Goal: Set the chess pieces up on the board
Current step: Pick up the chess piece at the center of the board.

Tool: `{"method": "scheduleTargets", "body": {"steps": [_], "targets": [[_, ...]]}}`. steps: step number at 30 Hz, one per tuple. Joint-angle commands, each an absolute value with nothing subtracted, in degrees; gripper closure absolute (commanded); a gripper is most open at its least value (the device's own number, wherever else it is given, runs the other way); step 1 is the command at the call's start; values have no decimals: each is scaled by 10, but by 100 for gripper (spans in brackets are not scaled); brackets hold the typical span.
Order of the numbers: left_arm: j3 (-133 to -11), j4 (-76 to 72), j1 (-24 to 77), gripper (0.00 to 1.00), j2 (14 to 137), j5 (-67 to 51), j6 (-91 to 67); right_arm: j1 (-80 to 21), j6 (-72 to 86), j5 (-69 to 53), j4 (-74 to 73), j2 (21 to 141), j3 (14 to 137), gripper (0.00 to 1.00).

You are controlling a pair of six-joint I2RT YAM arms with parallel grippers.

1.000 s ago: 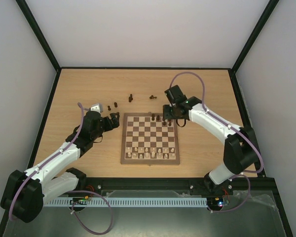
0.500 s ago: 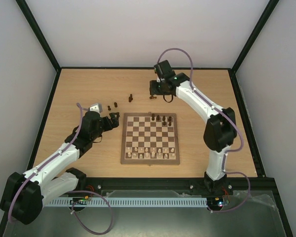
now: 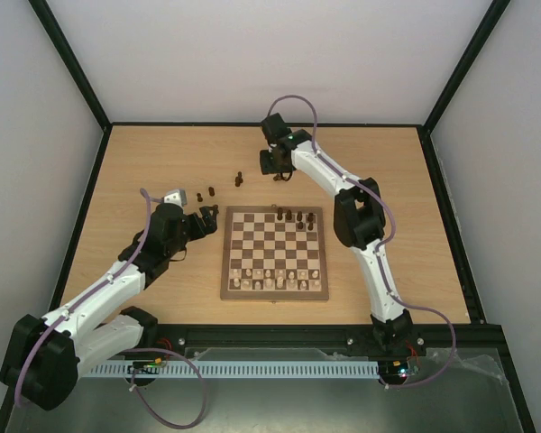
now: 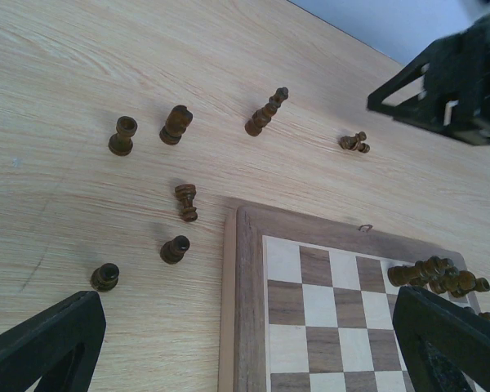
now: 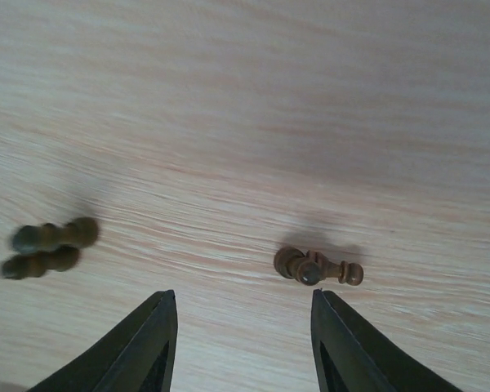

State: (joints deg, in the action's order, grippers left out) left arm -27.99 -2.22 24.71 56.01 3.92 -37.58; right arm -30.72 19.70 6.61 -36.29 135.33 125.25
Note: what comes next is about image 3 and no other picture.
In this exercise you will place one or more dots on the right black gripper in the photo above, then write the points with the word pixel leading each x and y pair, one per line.
pixel 269 162

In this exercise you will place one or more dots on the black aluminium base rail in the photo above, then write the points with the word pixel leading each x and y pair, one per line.
pixel 350 340

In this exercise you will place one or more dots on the black frame post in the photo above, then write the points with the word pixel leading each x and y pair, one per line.
pixel 479 38
pixel 62 46

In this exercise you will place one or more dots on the light blue cable duct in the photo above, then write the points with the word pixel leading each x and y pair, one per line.
pixel 265 370

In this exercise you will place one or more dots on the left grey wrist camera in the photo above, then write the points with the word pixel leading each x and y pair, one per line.
pixel 177 197

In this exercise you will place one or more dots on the wooden chess board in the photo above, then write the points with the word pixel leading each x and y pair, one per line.
pixel 256 240

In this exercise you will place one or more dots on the black frame post left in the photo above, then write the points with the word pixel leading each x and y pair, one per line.
pixel 62 46

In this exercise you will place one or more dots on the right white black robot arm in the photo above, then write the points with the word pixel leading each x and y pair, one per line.
pixel 359 220

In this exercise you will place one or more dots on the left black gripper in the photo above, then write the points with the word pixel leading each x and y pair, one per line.
pixel 201 231

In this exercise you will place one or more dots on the black frame post right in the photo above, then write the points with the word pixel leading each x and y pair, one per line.
pixel 479 38

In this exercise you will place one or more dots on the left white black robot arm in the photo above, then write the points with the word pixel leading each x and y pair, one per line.
pixel 46 356

